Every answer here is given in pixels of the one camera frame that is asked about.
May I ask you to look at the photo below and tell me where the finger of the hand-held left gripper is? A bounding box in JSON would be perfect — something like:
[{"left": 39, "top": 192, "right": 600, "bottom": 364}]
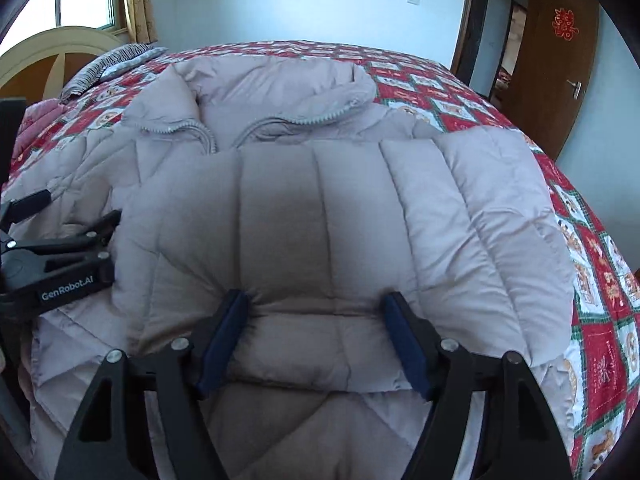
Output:
[
  {"left": 10, "top": 209, "right": 122, "bottom": 261},
  {"left": 0, "top": 189, "right": 53, "bottom": 227}
]

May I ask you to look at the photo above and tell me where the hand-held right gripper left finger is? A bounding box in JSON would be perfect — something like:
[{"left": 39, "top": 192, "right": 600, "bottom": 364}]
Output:
[{"left": 54, "top": 289, "right": 251, "bottom": 480}]

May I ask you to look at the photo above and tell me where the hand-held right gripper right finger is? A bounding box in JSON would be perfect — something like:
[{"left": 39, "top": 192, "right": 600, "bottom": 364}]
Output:
[{"left": 382, "top": 291, "right": 573, "bottom": 480}]

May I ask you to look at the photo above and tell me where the pale pink puffer jacket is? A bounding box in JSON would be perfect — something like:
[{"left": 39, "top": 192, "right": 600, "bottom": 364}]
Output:
[{"left": 0, "top": 52, "right": 576, "bottom": 480}]

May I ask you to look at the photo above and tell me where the pink blanket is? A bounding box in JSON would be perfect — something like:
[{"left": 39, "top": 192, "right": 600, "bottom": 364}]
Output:
[{"left": 12, "top": 99, "right": 66, "bottom": 161}]

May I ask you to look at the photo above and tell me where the cream wooden headboard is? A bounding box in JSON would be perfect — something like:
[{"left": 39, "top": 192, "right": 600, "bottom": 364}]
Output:
[{"left": 0, "top": 27, "right": 126, "bottom": 106}]

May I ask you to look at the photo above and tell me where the striped pillow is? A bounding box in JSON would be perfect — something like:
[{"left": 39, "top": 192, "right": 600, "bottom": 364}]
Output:
[{"left": 60, "top": 42, "right": 168, "bottom": 101}]

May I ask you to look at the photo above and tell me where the red patterned quilt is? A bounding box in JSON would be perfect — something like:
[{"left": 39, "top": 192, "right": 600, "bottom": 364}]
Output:
[{"left": 0, "top": 40, "right": 640, "bottom": 480}]

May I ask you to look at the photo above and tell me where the yellow curtain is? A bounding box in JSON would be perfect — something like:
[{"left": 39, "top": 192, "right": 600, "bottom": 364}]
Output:
[{"left": 122, "top": 0, "right": 158, "bottom": 43}]

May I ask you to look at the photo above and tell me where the brown wooden door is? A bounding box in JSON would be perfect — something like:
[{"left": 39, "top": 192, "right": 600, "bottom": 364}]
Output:
[{"left": 492, "top": 0, "right": 601, "bottom": 161}]

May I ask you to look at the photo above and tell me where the red paper door decoration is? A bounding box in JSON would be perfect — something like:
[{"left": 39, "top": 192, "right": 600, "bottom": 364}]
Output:
[{"left": 551, "top": 7, "right": 578, "bottom": 41}]

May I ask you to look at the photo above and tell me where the dark wooden door frame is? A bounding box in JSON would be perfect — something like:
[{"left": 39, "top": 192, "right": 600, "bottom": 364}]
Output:
[{"left": 450, "top": 0, "right": 546, "bottom": 106}]

